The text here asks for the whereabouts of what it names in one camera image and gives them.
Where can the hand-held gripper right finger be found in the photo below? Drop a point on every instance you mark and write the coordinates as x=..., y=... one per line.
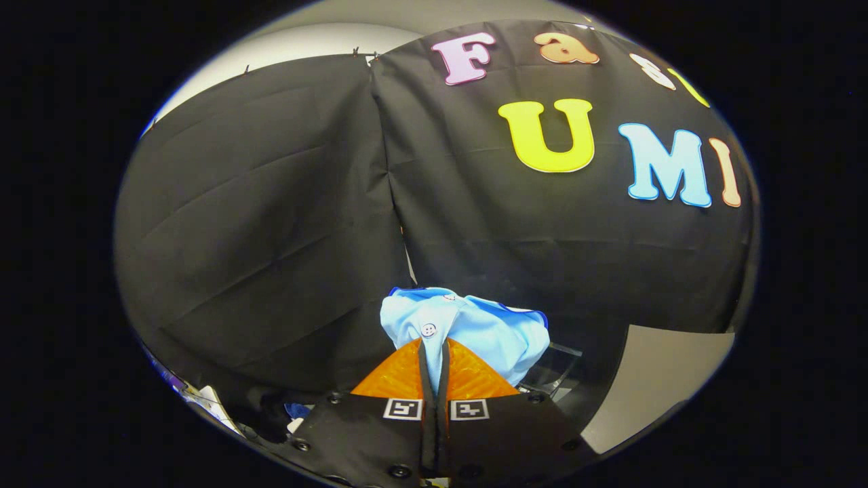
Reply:
x=508, y=440

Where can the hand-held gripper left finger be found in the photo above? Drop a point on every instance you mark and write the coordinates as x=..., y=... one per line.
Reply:
x=366, y=440

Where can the light blue polo shirt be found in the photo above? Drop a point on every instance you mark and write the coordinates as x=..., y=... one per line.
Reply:
x=488, y=332

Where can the black backdrop cloth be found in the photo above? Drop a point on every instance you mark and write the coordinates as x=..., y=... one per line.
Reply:
x=271, y=237

